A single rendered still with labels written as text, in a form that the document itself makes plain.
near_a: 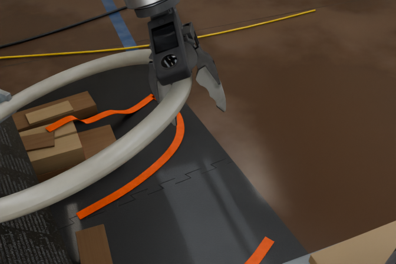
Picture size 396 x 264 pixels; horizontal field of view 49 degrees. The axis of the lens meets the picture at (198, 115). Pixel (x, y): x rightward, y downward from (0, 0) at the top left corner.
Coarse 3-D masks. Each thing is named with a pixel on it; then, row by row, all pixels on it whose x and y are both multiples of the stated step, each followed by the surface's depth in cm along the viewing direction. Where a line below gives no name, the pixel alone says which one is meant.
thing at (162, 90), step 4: (160, 84) 70; (160, 88) 71; (164, 88) 71; (168, 88) 71; (160, 92) 71; (164, 92) 71; (160, 96) 71; (164, 96) 71; (160, 100) 72; (176, 116) 74; (176, 120) 74; (176, 124) 75
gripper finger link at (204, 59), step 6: (198, 48) 67; (198, 54) 68; (204, 54) 68; (198, 60) 68; (204, 60) 68; (210, 60) 68; (198, 66) 69; (210, 66) 68; (210, 72) 69; (216, 72) 69; (216, 78) 70
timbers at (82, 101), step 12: (72, 96) 261; (84, 96) 261; (36, 108) 252; (84, 108) 252; (96, 108) 256; (24, 120) 243; (48, 120) 244; (84, 132) 234; (96, 132) 234; (108, 132) 234; (84, 144) 226; (96, 144) 226; (108, 144) 226
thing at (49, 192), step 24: (72, 72) 93; (96, 72) 93; (24, 96) 91; (168, 96) 62; (0, 120) 89; (144, 120) 58; (168, 120) 60; (120, 144) 55; (144, 144) 57; (72, 168) 54; (96, 168) 53; (24, 192) 52; (48, 192) 52; (72, 192) 53; (0, 216) 52
